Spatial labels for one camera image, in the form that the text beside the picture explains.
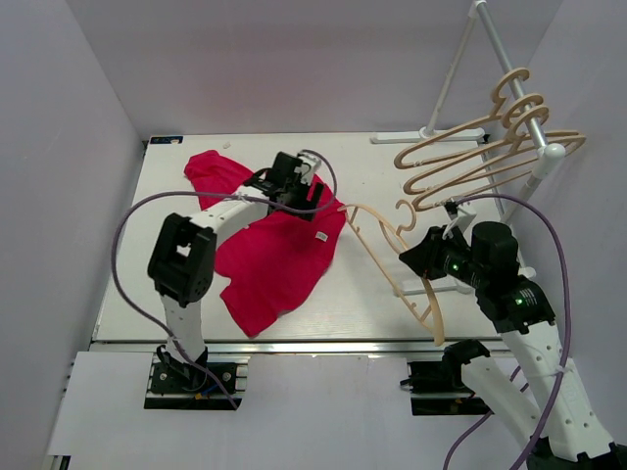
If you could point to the aluminium table rail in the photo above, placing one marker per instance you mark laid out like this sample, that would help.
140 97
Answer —
401 347

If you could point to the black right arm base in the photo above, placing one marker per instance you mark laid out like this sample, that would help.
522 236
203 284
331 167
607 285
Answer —
436 388

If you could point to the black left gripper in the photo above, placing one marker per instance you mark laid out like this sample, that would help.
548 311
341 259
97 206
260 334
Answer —
304 204

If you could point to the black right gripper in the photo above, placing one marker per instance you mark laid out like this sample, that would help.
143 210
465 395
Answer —
423 255

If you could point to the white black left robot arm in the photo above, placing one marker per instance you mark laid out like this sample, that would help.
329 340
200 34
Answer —
182 264

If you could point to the red t shirt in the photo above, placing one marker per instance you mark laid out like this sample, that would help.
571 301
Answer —
273 265

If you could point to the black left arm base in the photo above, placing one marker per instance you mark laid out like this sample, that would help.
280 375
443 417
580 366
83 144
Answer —
174 385

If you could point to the white clothes rack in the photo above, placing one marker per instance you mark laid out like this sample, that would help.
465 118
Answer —
510 85

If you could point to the blue label sticker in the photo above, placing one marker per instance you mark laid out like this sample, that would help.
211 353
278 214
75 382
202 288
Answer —
166 140

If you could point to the beige hanger middle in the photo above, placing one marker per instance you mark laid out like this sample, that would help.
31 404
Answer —
515 151

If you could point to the beige hanger front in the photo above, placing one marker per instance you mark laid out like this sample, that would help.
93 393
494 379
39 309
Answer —
430 318

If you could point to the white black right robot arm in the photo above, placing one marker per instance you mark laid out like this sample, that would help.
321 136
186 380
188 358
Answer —
553 422

